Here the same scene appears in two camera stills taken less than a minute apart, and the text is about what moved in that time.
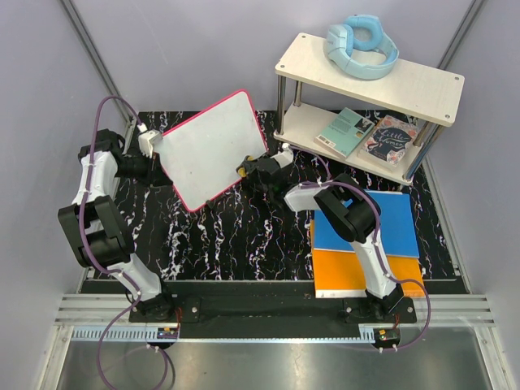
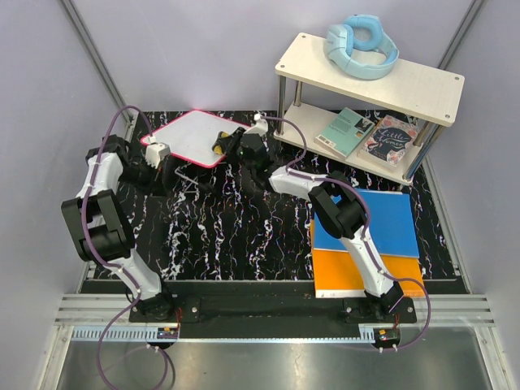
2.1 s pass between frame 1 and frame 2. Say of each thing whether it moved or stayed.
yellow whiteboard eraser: moved
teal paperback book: stayed
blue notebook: stayed
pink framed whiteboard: moved
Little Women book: stayed
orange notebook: stayed
